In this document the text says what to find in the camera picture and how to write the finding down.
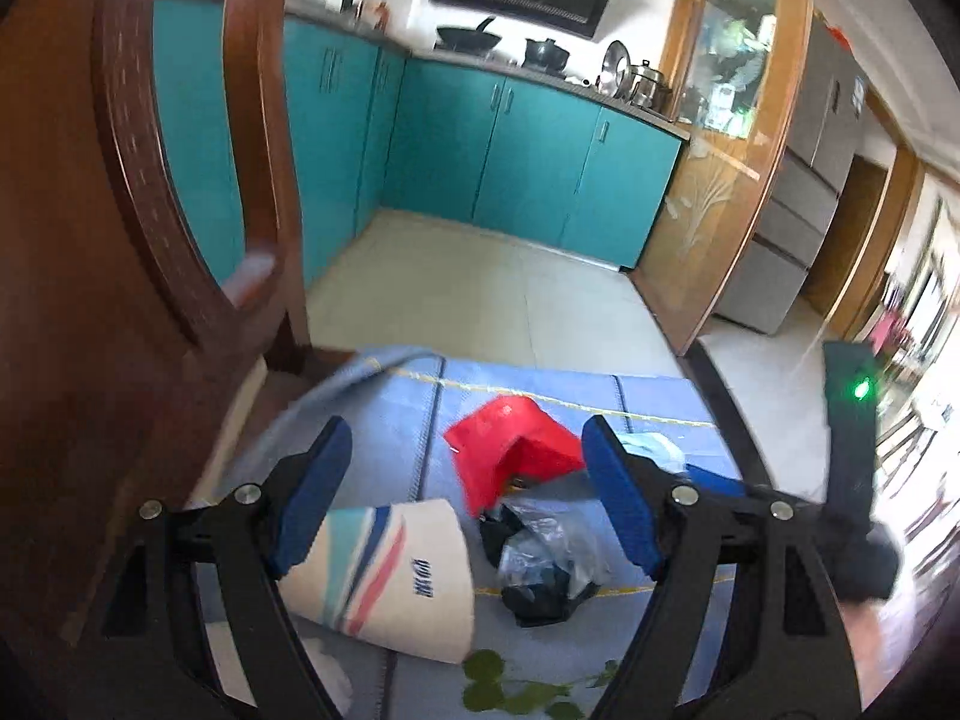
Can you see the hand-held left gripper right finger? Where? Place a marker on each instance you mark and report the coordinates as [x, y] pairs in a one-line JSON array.
[[622, 495]]

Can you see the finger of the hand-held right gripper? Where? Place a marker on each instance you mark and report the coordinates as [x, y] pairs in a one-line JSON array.
[[716, 478]]

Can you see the green leaf sprig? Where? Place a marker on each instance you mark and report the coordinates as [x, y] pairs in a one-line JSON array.
[[484, 671]]

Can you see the blue plaid cloth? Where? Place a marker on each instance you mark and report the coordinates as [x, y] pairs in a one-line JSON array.
[[420, 465]]

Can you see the black wok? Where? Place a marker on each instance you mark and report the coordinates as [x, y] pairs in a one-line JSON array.
[[469, 39]]

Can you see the steel pot lid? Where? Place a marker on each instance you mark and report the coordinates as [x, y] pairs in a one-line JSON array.
[[611, 67]]

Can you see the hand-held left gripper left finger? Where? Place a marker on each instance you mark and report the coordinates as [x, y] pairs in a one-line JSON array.
[[315, 495]]

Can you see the striped paper cup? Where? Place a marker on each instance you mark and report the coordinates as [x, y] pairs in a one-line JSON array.
[[420, 585]]

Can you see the red paper packet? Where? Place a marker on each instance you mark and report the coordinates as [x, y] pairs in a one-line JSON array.
[[495, 442]]

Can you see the pink cloth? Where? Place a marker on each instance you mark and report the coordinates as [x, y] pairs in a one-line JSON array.
[[889, 330]]

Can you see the black clay pot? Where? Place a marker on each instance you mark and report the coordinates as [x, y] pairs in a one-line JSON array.
[[546, 54]]

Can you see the brown wooden door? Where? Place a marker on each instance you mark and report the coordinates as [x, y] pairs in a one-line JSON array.
[[844, 240]]

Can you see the brown bottle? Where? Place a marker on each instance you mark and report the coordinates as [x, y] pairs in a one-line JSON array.
[[382, 19]]

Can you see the steel stock pot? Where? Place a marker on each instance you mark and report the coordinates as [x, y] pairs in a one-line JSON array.
[[649, 82]]

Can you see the silver refrigerator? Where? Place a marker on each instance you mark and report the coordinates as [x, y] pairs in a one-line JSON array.
[[787, 202]]

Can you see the dark wooden chair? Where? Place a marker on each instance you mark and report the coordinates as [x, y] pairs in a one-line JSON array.
[[75, 240]]

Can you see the wooden framed glass door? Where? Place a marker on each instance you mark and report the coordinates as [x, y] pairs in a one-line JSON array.
[[712, 202]]

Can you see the person's right forearm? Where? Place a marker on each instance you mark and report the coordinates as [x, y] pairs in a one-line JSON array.
[[874, 652]]

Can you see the black plastic bag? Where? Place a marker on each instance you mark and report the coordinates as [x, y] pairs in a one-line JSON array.
[[536, 600]]

